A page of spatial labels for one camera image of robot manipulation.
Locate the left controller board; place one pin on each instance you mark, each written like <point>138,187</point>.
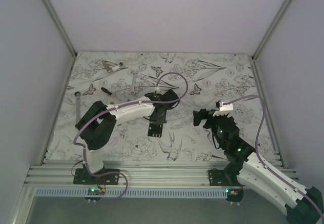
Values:
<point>94,194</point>

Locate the small metal bracket tool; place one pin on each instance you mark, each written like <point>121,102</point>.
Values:
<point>106,66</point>

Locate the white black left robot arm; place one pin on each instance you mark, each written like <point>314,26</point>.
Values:
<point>98,123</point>

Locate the aluminium frame rail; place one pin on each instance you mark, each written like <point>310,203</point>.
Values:
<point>139,174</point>

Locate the black handled screwdriver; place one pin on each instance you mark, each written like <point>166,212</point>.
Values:
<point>106,91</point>

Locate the right controller board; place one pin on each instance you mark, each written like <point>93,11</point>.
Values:
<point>234,195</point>

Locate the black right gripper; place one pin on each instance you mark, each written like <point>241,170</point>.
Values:
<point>203,114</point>

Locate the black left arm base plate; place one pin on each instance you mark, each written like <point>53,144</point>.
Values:
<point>103,177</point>

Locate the controller board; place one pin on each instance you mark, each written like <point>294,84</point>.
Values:
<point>94,194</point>
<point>234,195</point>

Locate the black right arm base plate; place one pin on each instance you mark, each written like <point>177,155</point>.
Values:
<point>222,178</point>

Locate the black fuse box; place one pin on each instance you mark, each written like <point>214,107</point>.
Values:
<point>155,130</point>

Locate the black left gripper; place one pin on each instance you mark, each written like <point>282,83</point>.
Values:
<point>163,120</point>

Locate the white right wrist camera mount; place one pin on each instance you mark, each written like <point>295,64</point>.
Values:
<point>223,108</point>

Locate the grey slotted cable duct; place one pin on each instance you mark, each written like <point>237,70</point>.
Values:
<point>135,192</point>

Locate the chrome ratchet wrench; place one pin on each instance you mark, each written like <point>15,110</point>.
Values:
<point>77,105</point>

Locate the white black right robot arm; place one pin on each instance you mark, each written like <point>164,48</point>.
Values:
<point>248,168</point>

